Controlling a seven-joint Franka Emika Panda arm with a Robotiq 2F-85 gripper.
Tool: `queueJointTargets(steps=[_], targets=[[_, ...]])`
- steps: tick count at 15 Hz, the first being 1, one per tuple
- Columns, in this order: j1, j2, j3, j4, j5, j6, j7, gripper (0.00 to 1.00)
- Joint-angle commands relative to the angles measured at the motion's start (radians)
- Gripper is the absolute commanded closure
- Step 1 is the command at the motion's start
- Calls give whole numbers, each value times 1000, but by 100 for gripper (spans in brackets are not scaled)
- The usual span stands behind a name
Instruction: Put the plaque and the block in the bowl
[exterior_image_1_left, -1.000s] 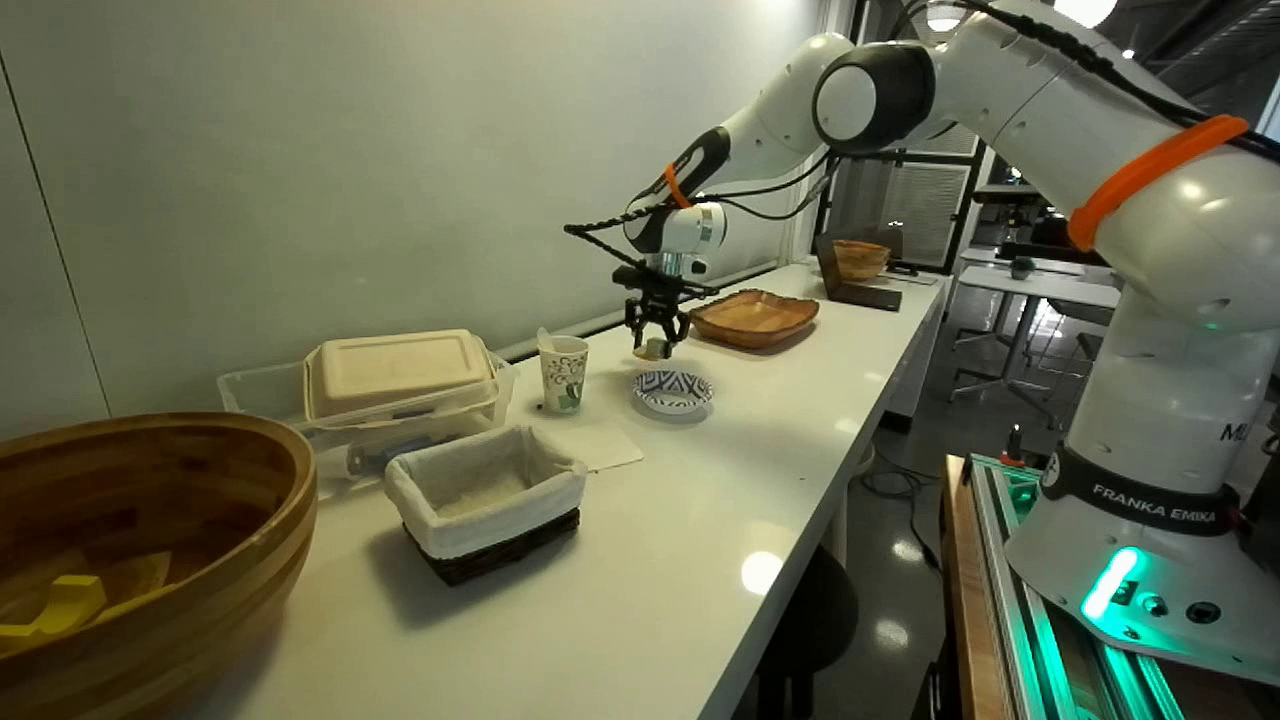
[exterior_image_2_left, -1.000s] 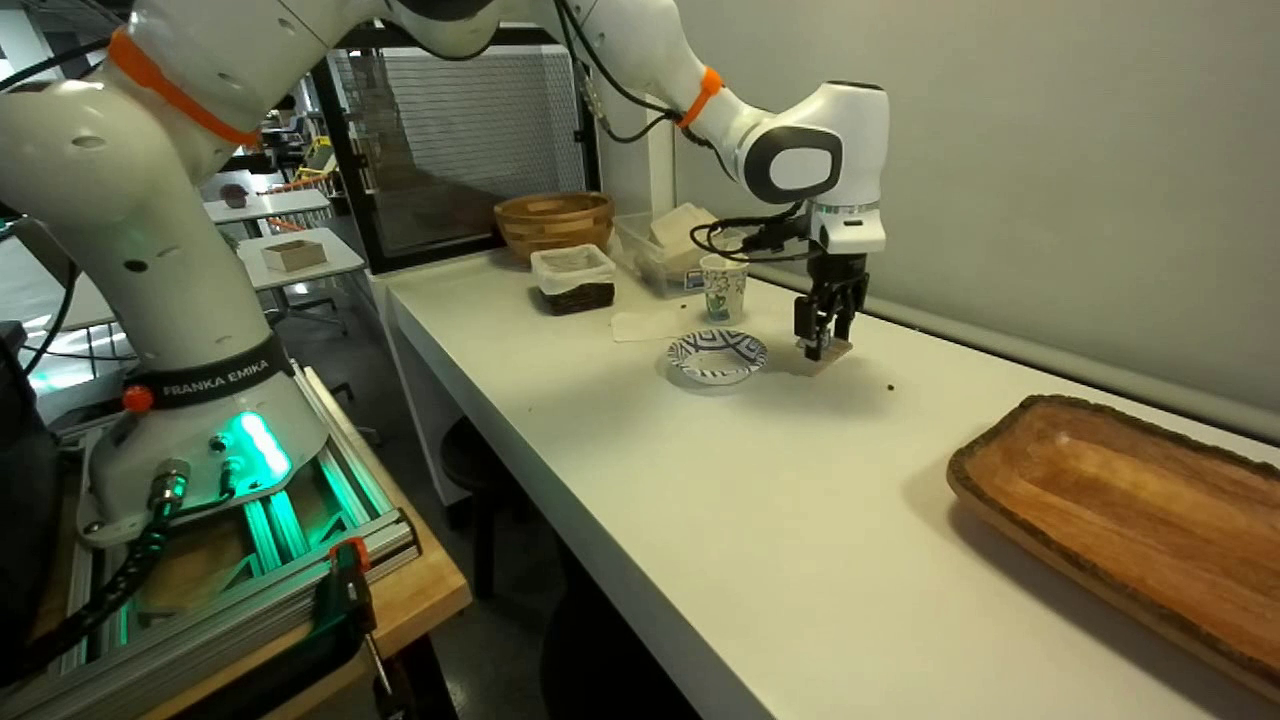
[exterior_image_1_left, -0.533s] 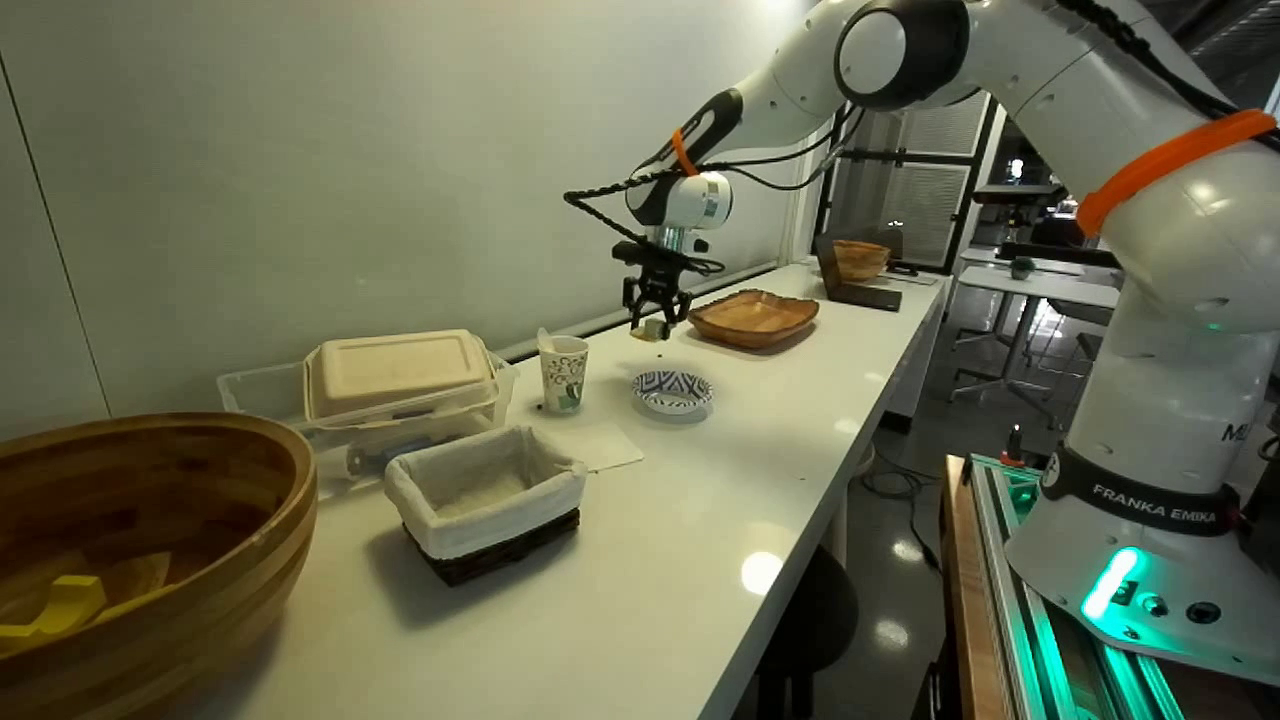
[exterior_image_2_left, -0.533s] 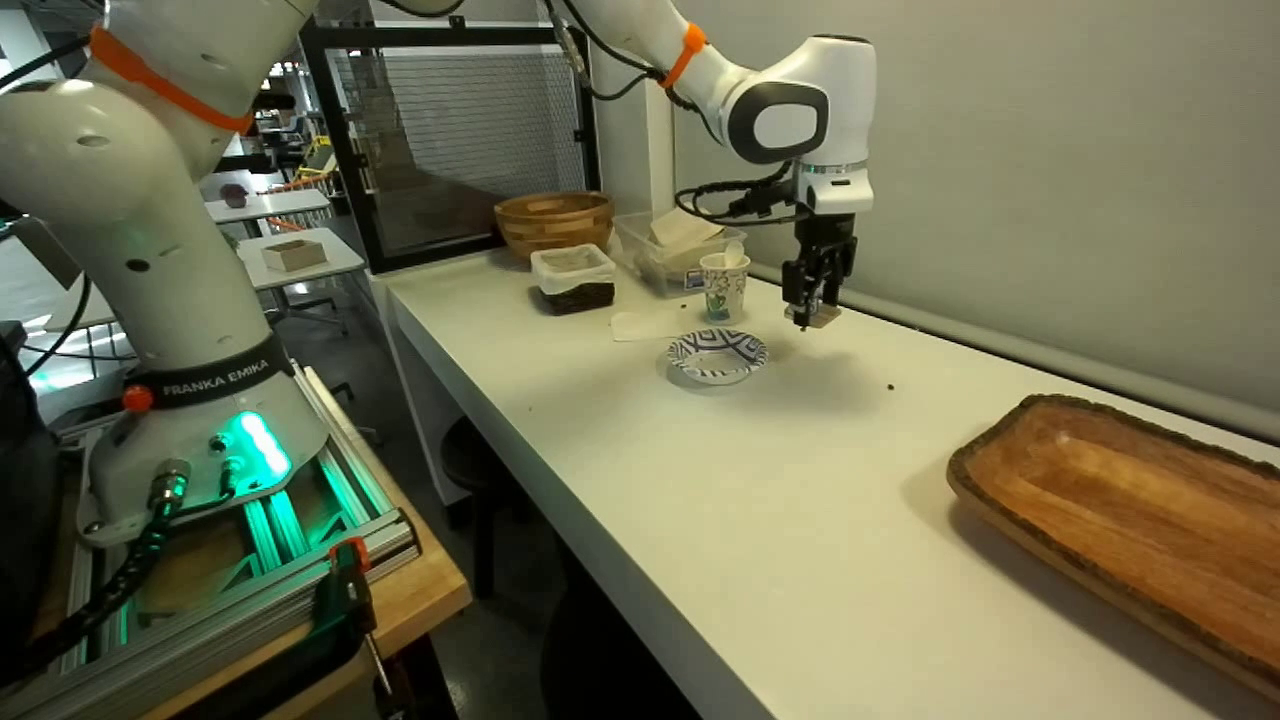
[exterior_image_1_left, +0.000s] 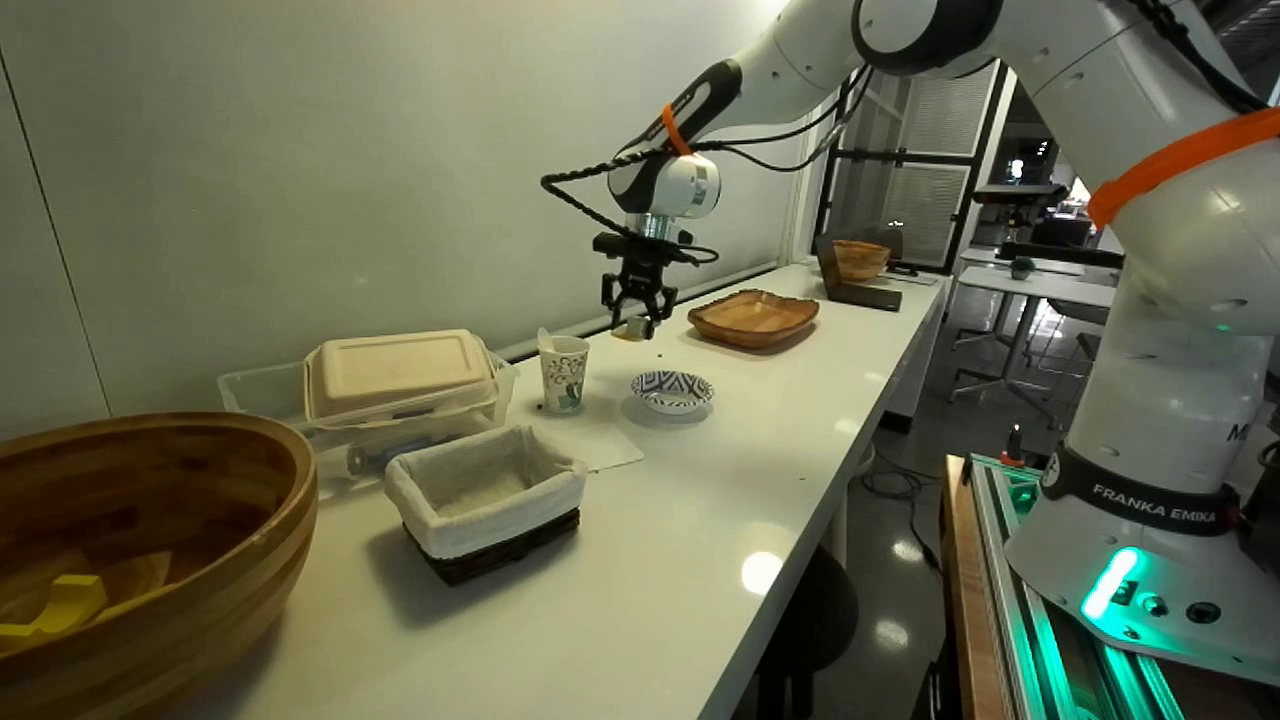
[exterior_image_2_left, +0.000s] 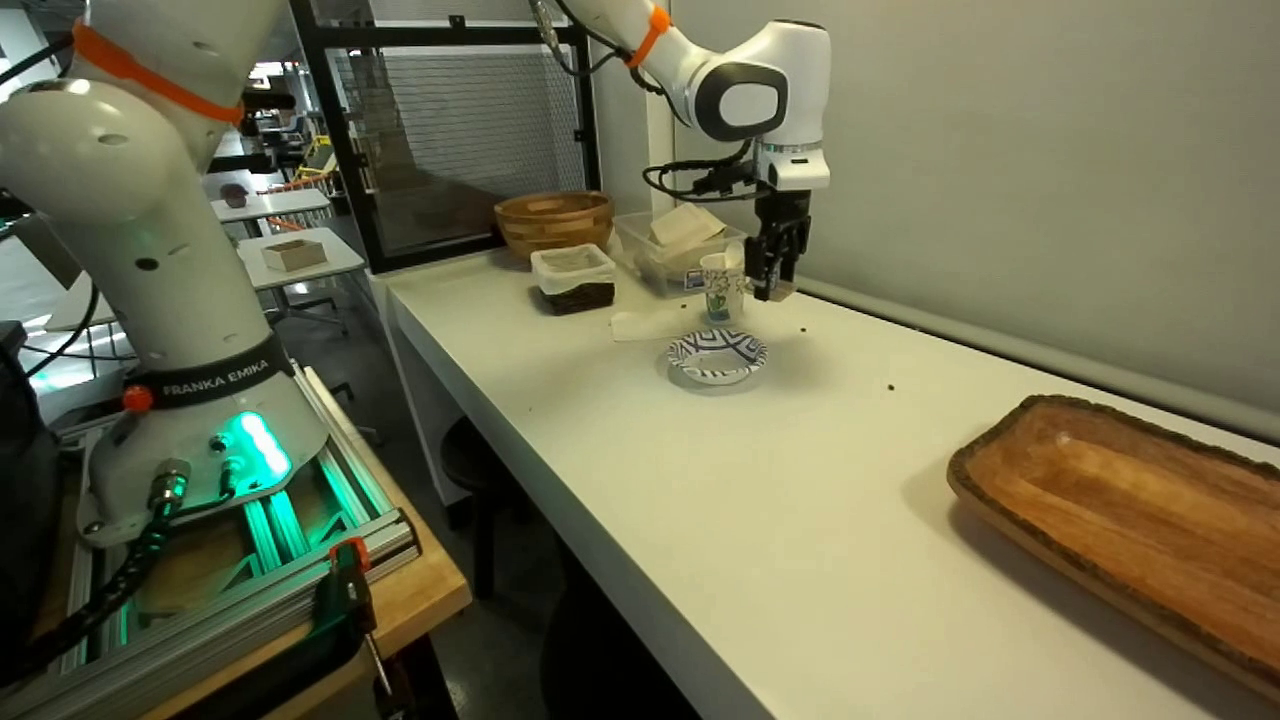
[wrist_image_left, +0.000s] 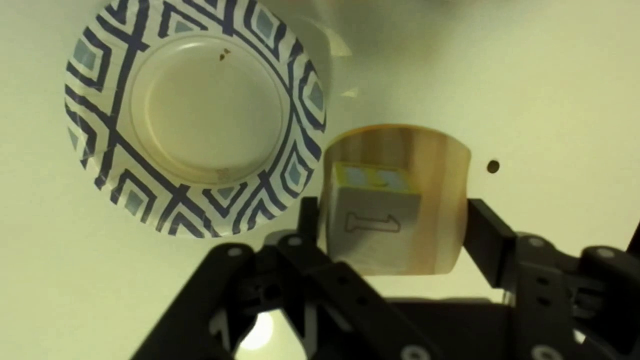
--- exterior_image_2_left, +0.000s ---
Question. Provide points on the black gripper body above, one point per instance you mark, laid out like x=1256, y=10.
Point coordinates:
x=785, y=216

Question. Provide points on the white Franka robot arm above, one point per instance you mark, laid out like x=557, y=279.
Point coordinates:
x=144, y=252

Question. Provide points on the wooden bowl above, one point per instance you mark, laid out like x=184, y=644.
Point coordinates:
x=555, y=222

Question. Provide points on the clear plastic container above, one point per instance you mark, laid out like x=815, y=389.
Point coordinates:
x=663, y=252

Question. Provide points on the black framed mesh panel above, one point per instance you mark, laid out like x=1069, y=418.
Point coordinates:
x=413, y=203

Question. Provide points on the large wooden tray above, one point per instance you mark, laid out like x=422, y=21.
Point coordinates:
x=1135, y=522

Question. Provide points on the small white side table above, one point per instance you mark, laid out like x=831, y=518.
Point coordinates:
x=303, y=257

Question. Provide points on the wooden base board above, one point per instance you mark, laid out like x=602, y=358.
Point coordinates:
x=416, y=584

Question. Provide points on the white background table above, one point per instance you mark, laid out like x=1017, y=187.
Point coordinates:
x=272, y=203

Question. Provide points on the orange black clamp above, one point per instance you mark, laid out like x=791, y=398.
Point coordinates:
x=348, y=606

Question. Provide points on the aluminium mounting frame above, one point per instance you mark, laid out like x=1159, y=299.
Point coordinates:
x=381, y=540

